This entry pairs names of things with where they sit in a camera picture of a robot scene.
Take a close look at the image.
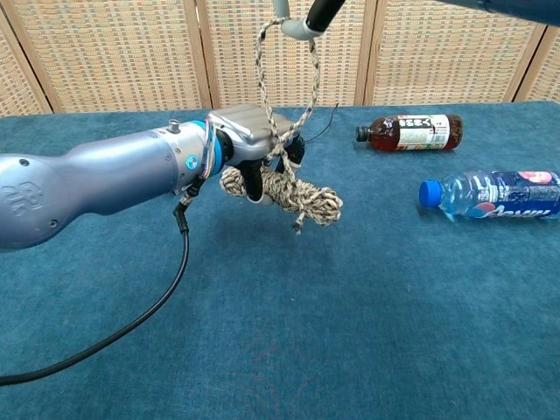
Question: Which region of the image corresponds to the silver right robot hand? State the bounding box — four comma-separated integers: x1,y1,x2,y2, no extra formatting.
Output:
271,0,347,40

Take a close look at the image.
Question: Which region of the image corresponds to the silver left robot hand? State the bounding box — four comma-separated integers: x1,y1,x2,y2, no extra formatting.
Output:
205,103,307,206

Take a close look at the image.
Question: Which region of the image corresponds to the beige braided rope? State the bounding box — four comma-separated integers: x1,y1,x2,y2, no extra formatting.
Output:
218,17,344,236

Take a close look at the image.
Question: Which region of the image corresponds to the woven folding screen panel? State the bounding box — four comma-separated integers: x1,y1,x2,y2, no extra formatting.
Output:
194,0,378,109
362,0,560,107
0,8,53,118
514,24,560,104
0,0,220,116

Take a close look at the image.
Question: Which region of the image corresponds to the brown tea bottle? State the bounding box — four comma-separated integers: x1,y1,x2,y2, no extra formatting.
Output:
354,114,466,153

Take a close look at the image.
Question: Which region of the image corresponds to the blue tablecloth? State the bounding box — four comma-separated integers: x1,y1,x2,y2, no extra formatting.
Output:
0,101,560,420

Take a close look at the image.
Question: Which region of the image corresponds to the clear water bottle blue cap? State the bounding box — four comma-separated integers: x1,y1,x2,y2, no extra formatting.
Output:
418,170,560,222

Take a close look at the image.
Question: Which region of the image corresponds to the thin black mouse cable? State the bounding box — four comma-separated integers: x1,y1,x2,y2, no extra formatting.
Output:
304,102,340,144

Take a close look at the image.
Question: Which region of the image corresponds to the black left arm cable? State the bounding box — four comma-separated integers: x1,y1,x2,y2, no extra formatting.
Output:
0,181,205,387

